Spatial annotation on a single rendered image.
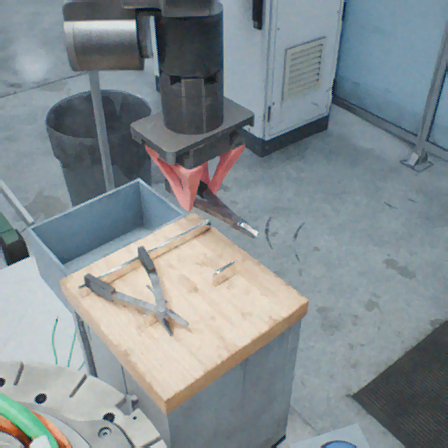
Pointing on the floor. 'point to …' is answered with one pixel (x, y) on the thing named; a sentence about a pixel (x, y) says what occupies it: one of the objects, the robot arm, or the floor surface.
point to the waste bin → (83, 181)
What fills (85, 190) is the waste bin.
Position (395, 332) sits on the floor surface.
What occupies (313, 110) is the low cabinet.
